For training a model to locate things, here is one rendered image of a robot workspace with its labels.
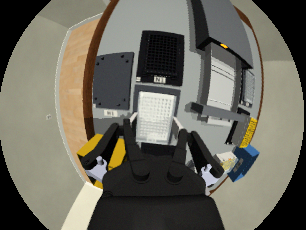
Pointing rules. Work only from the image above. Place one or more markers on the blue open-top bin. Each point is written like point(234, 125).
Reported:
point(247, 156)

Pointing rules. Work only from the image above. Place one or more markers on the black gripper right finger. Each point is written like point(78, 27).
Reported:
point(206, 166)

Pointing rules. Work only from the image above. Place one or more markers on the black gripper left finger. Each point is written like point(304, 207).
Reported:
point(96, 162)

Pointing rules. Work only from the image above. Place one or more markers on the yellow open-top bin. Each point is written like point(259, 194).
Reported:
point(118, 156)

